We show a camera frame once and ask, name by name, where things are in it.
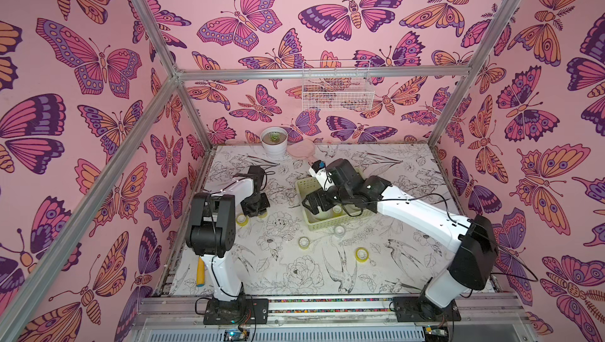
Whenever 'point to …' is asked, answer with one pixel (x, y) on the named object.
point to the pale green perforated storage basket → (328, 217)
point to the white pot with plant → (274, 142)
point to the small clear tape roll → (339, 231)
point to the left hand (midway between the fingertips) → (263, 209)
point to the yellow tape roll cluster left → (263, 215)
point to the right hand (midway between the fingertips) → (308, 200)
